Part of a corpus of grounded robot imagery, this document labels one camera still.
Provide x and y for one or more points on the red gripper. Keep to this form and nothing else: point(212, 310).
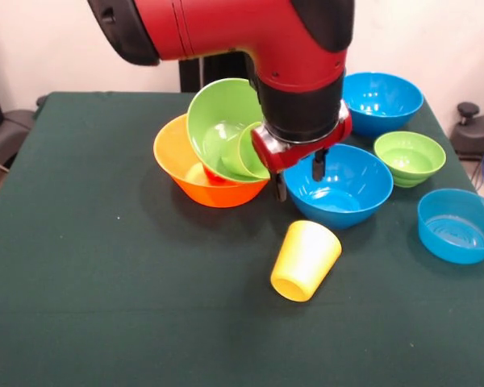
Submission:
point(290, 155)

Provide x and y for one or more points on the small blue bowl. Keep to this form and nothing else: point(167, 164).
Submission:
point(456, 234)

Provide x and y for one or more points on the red cup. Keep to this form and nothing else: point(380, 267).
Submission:
point(214, 176)

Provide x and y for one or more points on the dark green table cloth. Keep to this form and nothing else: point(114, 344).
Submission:
point(226, 342)

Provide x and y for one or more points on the large blue bowl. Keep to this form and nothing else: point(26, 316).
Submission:
point(355, 193)
point(383, 109)

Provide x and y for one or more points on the small green bowl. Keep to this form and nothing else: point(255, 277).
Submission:
point(409, 165)

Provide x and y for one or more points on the black knobbed equipment base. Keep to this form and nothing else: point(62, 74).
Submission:
point(476, 133)

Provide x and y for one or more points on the black chair base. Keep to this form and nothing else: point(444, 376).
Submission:
point(8, 133)

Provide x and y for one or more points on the yellow cup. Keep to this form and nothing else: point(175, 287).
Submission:
point(306, 258)

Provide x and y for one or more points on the large orange bowl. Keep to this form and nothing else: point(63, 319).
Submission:
point(177, 169)

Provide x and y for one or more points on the large green bowl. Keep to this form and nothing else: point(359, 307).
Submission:
point(222, 109)

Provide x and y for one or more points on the green cup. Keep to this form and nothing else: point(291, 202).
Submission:
point(248, 157)

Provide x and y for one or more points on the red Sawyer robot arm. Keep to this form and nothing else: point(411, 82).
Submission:
point(266, 48)

